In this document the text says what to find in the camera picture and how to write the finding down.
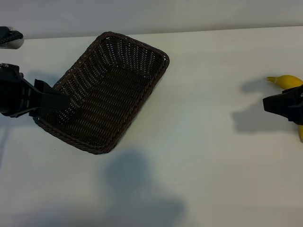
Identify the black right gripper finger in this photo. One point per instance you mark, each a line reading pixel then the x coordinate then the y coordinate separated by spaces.
pixel 288 113
pixel 288 99

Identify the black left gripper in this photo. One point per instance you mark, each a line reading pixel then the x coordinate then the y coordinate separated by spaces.
pixel 11 92

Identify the yellow banana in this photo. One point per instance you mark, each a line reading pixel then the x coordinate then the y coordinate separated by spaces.
pixel 288 81

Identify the dark brown wicker basket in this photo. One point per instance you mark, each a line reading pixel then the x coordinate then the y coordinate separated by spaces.
pixel 106 94

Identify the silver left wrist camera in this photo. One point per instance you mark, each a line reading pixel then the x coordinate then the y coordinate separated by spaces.
pixel 9 45

